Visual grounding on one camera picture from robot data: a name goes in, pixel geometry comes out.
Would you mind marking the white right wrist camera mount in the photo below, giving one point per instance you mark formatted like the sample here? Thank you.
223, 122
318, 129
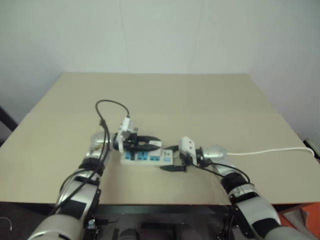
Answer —
187, 145

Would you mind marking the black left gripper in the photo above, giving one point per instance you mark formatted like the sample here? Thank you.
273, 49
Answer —
130, 144

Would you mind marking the dark grey rounded shape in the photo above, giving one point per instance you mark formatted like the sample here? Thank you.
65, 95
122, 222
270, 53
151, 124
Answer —
128, 235

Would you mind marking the white charger plug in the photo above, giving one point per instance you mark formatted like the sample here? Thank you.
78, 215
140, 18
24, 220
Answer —
158, 145

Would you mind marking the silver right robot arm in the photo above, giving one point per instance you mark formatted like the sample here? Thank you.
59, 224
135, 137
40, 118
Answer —
215, 152

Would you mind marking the white power strip blue sockets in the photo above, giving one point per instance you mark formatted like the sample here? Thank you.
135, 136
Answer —
147, 162

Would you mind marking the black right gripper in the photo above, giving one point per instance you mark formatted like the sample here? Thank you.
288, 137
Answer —
186, 160

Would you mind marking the grey cloth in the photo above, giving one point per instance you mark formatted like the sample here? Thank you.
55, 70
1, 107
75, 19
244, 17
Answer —
295, 217

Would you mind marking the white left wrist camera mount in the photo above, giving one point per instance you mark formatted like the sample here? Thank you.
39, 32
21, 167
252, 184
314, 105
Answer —
126, 126

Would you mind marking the orange box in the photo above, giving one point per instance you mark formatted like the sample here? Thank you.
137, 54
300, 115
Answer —
313, 207

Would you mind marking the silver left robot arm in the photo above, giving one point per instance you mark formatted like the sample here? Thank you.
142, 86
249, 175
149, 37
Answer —
98, 143

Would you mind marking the dark slanted bar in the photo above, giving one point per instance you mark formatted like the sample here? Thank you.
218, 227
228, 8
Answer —
6, 120

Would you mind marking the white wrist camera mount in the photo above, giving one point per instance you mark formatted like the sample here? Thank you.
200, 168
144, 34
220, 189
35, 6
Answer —
187, 145
126, 126

